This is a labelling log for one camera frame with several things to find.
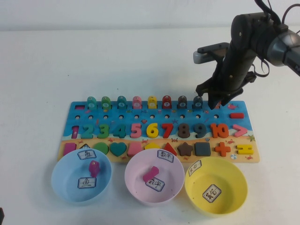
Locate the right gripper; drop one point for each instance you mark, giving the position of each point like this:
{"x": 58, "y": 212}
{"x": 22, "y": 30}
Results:
{"x": 234, "y": 70}

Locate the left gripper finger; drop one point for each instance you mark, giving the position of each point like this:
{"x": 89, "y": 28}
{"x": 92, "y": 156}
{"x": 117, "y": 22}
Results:
{"x": 1, "y": 213}

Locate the colourful wooden puzzle board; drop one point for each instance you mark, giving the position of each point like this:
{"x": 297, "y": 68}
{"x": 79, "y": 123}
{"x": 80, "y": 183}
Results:
{"x": 164, "y": 117}

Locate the light blue plastic bowl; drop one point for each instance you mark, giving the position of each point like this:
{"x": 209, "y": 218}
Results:
{"x": 63, "y": 182}

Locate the yellow plastic bowl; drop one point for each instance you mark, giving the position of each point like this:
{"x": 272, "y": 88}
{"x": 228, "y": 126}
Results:
{"x": 229, "y": 187}

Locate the purple fish piece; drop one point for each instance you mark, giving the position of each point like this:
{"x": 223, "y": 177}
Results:
{"x": 94, "y": 169}

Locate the pink plastic bowl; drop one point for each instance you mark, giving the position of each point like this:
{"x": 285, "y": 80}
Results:
{"x": 136, "y": 189}

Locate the red minus sign block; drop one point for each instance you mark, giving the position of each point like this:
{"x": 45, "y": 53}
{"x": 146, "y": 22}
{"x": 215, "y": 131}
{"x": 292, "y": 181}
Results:
{"x": 236, "y": 115}

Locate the slate fish number nine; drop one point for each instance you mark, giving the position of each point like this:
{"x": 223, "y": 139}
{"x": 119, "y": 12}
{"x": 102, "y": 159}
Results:
{"x": 198, "y": 103}

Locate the orange number ten block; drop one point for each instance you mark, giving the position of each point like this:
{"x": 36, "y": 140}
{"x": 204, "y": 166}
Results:
{"x": 214, "y": 131}

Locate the slate digit nine block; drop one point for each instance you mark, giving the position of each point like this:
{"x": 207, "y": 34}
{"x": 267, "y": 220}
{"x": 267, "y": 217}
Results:
{"x": 203, "y": 129}

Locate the pink greater-than sign block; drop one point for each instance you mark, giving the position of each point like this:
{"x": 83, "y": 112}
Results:
{"x": 243, "y": 130}

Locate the brown fish number eight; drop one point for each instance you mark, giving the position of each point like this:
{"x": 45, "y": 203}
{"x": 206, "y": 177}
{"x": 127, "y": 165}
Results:
{"x": 182, "y": 102}

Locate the orange plus sign block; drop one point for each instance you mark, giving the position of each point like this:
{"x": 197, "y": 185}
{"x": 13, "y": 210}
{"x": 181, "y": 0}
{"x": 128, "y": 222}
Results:
{"x": 222, "y": 149}

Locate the brown digit eight block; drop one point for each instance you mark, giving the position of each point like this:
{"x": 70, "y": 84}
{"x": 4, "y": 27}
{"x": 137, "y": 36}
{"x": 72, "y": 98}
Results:
{"x": 183, "y": 134}

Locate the yellow equals sign block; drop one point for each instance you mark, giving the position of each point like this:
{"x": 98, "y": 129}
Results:
{"x": 244, "y": 147}

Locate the slate square block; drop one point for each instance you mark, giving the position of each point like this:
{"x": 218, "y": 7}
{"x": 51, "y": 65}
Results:
{"x": 202, "y": 149}

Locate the red fish number seven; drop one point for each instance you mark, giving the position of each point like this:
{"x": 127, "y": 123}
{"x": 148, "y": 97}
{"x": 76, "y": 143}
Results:
{"x": 167, "y": 102}

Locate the brown star block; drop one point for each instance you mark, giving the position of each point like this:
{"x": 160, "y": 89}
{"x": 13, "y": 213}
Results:
{"x": 185, "y": 149}

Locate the red digit seven block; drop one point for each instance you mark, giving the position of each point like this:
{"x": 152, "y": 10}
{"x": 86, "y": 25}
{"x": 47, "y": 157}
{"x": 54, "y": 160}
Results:
{"x": 168, "y": 131}

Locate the yellow fish number six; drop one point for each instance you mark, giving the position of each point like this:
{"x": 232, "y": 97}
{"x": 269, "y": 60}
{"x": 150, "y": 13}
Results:
{"x": 152, "y": 102}

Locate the red triangle block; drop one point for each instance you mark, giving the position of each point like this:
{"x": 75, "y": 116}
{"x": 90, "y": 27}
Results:
{"x": 170, "y": 147}

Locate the yellow digit six block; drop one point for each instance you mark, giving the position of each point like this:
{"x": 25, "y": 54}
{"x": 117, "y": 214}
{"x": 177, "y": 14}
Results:
{"x": 150, "y": 133}

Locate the yellow pentagon block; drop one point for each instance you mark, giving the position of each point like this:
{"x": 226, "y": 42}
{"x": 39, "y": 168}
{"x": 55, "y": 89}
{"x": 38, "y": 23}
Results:
{"x": 152, "y": 145}

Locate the pink fish number five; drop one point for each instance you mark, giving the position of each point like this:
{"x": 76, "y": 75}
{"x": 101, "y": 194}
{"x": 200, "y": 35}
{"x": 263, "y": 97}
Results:
{"x": 137, "y": 102}

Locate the pink digit five block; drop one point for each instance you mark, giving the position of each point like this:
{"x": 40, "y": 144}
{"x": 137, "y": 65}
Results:
{"x": 137, "y": 134}

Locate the magenta rectangle block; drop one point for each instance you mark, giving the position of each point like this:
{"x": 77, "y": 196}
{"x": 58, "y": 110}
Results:
{"x": 69, "y": 148}

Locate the teal-blue fish number four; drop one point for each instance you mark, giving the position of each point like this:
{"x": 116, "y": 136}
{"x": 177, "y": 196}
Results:
{"x": 122, "y": 102}

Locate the pink trapezoid block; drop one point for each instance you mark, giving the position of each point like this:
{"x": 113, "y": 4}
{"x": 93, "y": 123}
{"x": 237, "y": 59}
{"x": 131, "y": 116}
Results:
{"x": 134, "y": 148}

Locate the magenta digit one block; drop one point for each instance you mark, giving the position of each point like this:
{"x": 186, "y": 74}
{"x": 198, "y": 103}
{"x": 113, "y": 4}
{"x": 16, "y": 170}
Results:
{"x": 150, "y": 174}

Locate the teal-blue digit four block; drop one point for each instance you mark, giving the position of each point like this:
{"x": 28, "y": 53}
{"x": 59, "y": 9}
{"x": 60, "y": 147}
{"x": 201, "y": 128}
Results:
{"x": 122, "y": 132}

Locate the teal heart block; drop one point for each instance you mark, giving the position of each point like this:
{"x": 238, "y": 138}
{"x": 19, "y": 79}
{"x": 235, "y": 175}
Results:
{"x": 118, "y": 148}

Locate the green fish number three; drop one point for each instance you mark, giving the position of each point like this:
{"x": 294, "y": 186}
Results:
{"x": 106, "y": 103}

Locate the teal digit two block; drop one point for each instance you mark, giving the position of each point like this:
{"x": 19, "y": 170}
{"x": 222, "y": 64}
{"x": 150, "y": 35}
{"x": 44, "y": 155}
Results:
{"x": 87, "y": 135}

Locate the green circle block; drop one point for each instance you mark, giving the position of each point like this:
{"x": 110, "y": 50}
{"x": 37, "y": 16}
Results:
{"x": 102, "y": 147}

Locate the green digit three block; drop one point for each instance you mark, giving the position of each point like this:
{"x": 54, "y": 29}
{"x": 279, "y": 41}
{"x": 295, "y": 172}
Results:
{"x": 105, "y": 134}

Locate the teal fish number two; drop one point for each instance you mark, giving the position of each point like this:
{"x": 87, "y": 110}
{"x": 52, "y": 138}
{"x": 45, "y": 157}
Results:
{"x": 91, "y": 103}

